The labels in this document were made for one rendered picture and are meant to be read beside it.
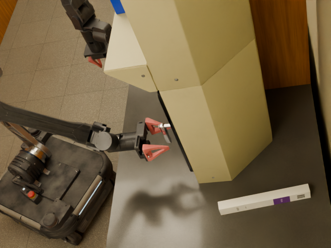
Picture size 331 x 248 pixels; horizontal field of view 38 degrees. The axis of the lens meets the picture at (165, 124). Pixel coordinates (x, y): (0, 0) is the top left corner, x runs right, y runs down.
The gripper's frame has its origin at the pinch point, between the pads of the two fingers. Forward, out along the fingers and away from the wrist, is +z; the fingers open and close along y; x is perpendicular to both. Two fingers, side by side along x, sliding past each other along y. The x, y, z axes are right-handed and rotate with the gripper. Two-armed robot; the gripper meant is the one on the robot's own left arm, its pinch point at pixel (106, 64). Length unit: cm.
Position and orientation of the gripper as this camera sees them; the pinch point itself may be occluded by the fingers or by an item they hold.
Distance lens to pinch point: 184.9
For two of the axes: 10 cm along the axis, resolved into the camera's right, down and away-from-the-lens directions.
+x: 0.6, -8.0, 6.0
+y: 9.6, -1.1, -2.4
